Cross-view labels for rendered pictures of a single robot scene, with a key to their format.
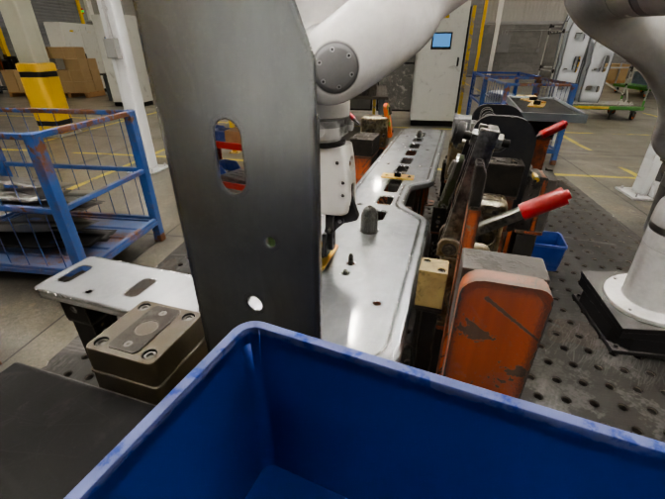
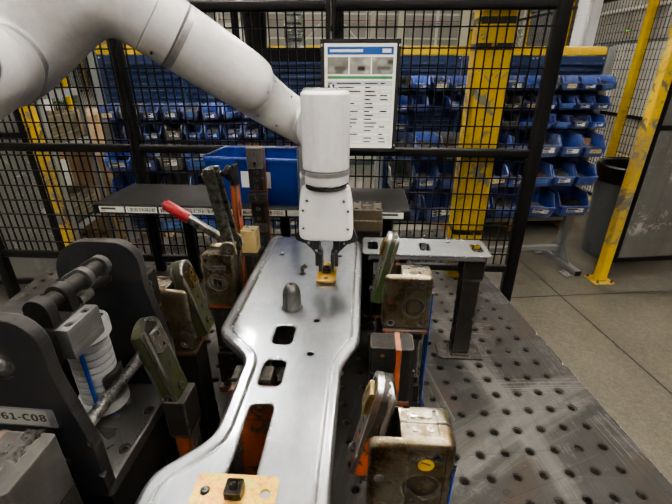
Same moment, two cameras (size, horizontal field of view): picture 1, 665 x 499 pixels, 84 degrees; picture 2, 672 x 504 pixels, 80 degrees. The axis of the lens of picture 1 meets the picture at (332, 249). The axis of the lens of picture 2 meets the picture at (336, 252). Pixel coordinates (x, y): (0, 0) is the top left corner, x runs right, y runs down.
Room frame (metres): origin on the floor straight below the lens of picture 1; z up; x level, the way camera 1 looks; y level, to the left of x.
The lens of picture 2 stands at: (1.22, -0.14, 1.38)
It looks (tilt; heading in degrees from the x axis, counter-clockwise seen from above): 25 degrees down; 166
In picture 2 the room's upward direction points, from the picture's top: straight up
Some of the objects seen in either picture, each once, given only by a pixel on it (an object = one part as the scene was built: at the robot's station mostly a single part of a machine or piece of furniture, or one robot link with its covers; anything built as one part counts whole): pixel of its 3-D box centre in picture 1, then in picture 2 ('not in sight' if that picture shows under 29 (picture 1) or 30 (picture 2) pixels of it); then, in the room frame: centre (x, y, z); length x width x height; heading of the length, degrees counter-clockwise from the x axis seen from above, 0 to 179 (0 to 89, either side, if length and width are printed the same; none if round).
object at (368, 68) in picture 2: not in sight; (359, 97); (0.00, 0.24, 1.30); 0.23 x 0.02 x 0.31; 72
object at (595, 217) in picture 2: not in sight; (621, 209); (-1.16, 2.76, 0.36); 0.50 x 0.50 x 0.73
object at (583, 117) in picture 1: (539, 107); not in sight; (1.06, -0.56, 1.16); 0.37 x 0.14 x 0.02; 162
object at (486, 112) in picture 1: (477, 221); (107, 437); (0.78, -0.34, 0.94); 0.18 x 0.13 x 0.49; 162
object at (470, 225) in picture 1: (444, 353); (243, 270); (0.35, -0.15, 0.95); 0.03 x 0.01 x 0.50; 162
